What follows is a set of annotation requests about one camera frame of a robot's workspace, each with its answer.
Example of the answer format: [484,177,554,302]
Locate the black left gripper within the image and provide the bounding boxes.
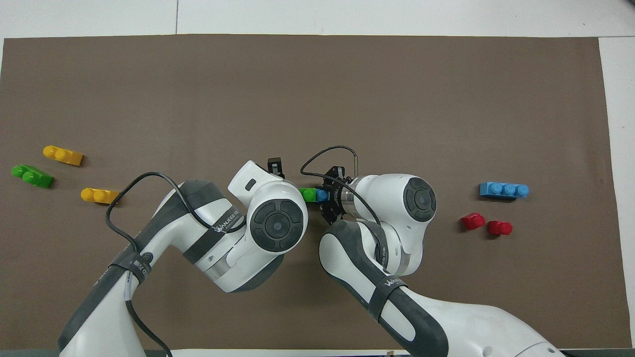
[266,157,287,180]

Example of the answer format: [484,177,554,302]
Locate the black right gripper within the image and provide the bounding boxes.
[320,166,355,226]

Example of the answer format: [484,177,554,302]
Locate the brown table mat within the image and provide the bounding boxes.
[0,34,627,351]

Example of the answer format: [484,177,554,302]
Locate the yellow two-stud toy brick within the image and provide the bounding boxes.
[81,188,120,206]
[43,145,84,167]

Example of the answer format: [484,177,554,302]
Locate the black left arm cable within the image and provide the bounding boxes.
[105,172,249,357]

